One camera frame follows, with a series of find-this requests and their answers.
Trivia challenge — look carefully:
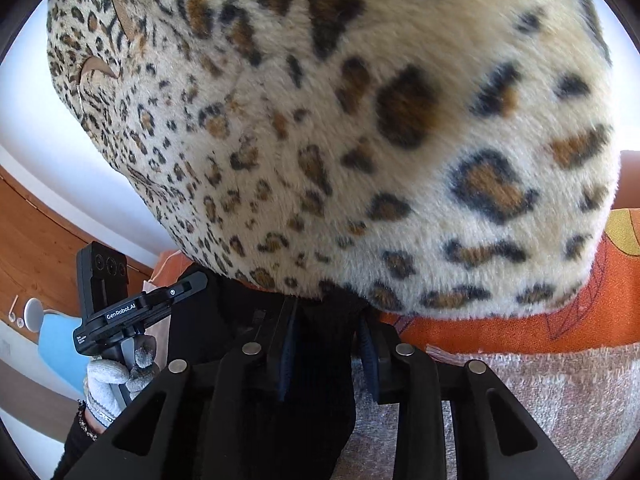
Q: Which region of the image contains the left forearm black sleeve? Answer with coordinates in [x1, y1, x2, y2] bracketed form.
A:
[51, 401, 105, 480]

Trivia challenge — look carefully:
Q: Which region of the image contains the black t-shirt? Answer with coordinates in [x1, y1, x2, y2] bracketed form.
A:
[169, 271, 372, 479]

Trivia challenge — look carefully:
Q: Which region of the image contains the left hand grey knit glove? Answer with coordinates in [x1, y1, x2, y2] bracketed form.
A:
[84, 335, 160, 432]

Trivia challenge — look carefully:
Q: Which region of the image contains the orange patterned bedsheet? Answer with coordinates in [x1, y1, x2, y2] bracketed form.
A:
[156, 185, 639, 354]

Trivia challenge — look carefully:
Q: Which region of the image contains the pink plaid blanket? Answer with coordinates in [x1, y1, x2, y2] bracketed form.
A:
[344, 341, 640, 480]

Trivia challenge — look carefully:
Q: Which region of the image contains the wooden headboard panel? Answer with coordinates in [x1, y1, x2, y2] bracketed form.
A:
[0, 164, 156, 321]

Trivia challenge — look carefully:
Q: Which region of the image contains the leopard print plush bag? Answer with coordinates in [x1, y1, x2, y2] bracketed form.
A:
[45, 0, 624, 320]

